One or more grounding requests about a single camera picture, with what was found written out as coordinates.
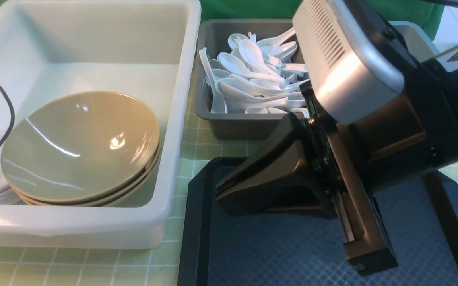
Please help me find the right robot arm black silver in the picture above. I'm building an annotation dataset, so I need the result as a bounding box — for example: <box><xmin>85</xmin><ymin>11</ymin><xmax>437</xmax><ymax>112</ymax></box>
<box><xmin>215</xmin><ymin>0</ymin><xmax>458</xmax><ymax>276</ymax></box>

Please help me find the teal chopstick bin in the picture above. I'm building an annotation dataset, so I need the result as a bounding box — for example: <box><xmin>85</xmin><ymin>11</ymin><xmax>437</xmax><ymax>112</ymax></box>
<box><xmin>389</xmin><ymin>21</ymin><xmax>440</xmax><ymax>62</ymax></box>

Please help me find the green checked tablecloth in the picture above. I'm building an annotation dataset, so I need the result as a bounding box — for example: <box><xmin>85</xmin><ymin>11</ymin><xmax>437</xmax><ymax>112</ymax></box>
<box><xmin>0</xmin><ymin>60</ymin><xmax>458</xmax><ymax>286</ymax></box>

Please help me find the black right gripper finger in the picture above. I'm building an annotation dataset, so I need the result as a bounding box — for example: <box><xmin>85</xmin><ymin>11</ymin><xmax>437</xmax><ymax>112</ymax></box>
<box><xmin>326</xmin><ymin>132</ymin><xmax>398</xmax><ymax>276</ymax></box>
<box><xmin>215</xmin><ymin>113</ymin><xmax>337</xmax><ymax>219</ymax></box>

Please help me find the beige noodle bowl in tub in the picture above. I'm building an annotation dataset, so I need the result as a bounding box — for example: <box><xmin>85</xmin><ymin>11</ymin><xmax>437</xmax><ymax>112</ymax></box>
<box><xmin>0</xmin><ymin>92</ymin><xmax>161</xmax><ymax>203</ymax></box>

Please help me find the large white plastic tub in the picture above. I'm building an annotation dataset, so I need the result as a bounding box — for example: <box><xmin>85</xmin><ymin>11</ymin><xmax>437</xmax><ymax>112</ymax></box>
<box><xmin>0</xmin><ymin>0</ymin><xmax>201</xmax><ymax>249</ymax></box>

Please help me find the white spoon leaning left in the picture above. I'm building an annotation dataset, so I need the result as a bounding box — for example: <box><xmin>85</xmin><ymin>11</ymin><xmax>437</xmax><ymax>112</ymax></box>
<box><xmin>198</xmin><ymin>47</ymin><xmax>228</xmax><ymax>114</ymax></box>

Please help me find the pile of white soup spoons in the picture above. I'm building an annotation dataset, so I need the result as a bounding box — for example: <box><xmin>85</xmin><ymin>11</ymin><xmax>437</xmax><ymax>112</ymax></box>
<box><xmin>199</xmin><ymin>28</ymin><xmax>309</xmax><ymax>118</ymax></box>

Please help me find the green backdrop cloth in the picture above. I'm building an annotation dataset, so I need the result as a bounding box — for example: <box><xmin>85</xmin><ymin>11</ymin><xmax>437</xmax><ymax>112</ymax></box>
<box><xmin>0</xmin><ymin>0</ymin><xmax>445</xmax><ymax>40</ymax></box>

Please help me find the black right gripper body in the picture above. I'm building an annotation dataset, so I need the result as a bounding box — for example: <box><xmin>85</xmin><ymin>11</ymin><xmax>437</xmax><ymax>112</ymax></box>
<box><xmin>299</xmin><ymin>79</ymin><xmax>458</xmax><ymax>194</ymax></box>

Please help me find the black serving tray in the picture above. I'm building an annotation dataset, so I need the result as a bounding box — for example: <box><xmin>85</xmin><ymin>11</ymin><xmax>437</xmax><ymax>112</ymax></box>
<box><xmin>177</xmin><ymin>157</ymin><xmax>458</xmax><ymax>286</ymax></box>

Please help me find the grey spoon bin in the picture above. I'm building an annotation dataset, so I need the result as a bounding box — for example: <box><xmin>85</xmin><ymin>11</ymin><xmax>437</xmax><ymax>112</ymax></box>
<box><xmin>193</xmin><ymin>19</ymin><xmax>303</xmax><ymax>140</ymax></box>

